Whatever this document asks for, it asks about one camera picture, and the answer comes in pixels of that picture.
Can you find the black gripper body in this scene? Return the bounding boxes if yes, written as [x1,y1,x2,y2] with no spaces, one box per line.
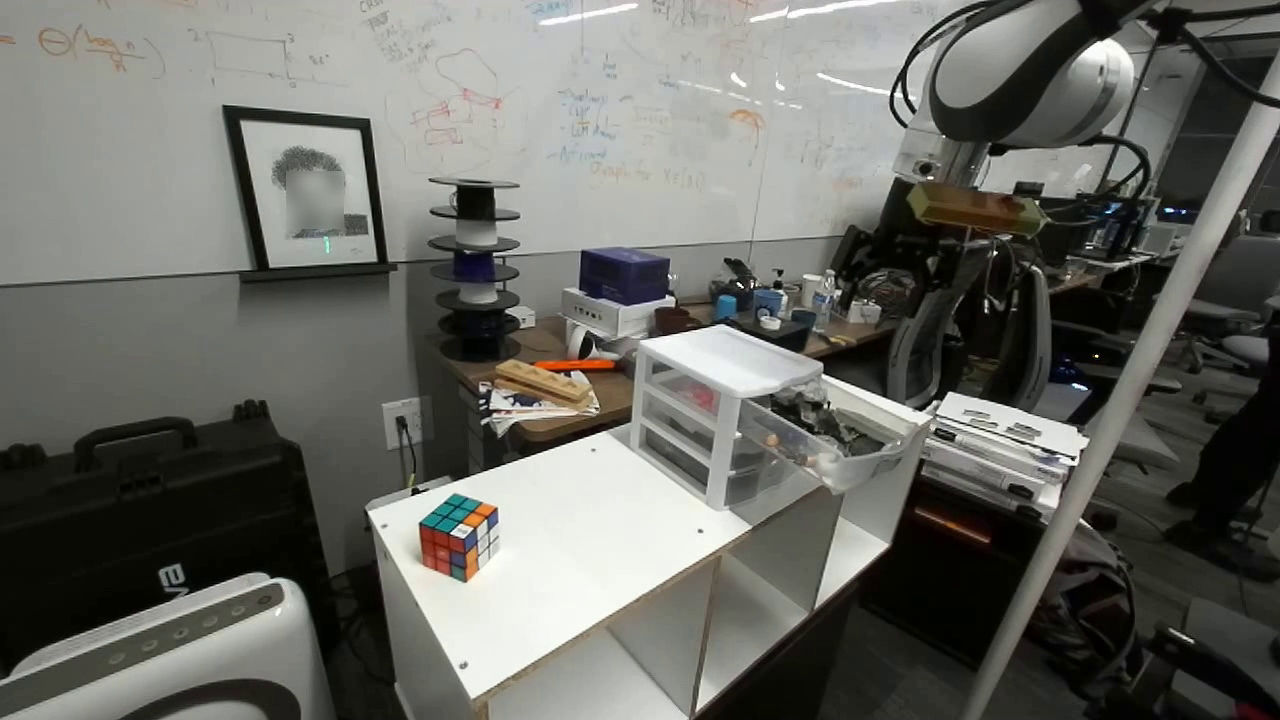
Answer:
[931,227,999,338]

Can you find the orange handled tool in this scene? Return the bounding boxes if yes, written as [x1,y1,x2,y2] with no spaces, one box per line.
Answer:
[531,351,623,379]

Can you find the white and grey appliance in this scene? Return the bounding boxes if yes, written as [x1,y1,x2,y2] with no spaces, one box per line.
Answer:
[0,567,340,720]

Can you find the colourful Rubik's cube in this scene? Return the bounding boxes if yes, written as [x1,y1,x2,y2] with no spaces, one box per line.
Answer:
[416,492,503,587]

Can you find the white cubby shelf table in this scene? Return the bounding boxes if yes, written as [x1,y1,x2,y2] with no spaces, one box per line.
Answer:
[363,396,936,720]

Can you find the white wall outlet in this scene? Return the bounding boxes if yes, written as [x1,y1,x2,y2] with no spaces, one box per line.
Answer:
[380,394,427,454]

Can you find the stack of filament spools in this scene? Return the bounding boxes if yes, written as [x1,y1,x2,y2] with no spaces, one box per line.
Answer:
[423,174,530,363]

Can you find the white plastic drawer unit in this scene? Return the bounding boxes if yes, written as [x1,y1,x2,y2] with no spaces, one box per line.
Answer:
[628,319,833,518]

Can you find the black framed portrait drawing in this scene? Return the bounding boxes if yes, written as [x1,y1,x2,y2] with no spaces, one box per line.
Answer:
[219,102,391,277]

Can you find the person in dark clothes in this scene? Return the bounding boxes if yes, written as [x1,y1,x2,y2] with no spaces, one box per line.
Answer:
[1166,299,1280,574]

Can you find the loose papers on desk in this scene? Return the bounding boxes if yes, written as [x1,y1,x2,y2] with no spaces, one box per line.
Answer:
[478,376,605,446]

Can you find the scribbled whiteboard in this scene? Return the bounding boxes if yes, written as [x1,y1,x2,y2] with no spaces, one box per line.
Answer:
[0,0,1071,288]

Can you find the clear plastic drawer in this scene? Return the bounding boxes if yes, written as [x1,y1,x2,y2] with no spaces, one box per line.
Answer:
[736,376,931,502]

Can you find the dark blue box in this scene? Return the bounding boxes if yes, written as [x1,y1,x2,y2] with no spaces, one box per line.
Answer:
[578,243,671,309]

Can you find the white slanted pole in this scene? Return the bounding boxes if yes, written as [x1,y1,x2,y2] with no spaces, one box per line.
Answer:
[958,51,1280,720]

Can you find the black hard carrying case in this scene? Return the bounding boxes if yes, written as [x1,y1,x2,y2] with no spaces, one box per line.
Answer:
[0,396,331,671]

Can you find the white flat box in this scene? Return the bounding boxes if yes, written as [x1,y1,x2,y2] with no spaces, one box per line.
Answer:
[560,284,682,346]

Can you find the wooden block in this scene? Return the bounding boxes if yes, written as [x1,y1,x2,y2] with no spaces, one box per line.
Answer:
[493,356,594,406]

